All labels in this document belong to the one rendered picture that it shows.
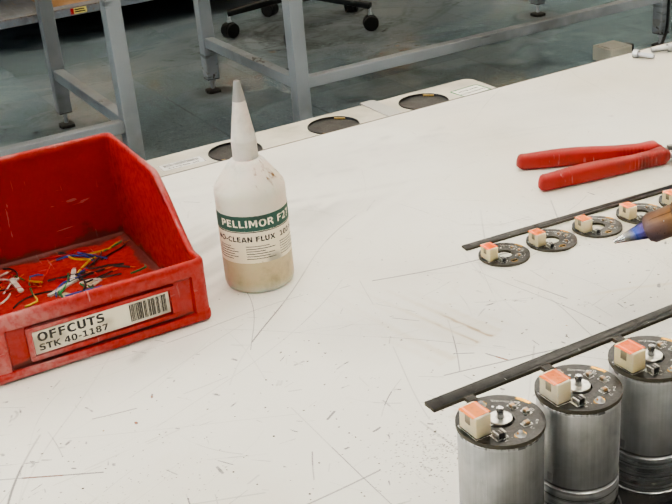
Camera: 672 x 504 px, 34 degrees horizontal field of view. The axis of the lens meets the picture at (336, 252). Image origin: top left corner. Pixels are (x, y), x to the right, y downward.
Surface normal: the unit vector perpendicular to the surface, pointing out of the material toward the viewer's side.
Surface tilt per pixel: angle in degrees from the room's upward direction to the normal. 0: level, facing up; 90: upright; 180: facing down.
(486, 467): 90
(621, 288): 0
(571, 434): 90
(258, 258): 87
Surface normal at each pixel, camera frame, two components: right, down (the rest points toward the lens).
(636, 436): -0.47, 0.41
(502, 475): -0.05, 0.43
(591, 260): -0.08, -0.90
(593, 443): 0.21, 0.40
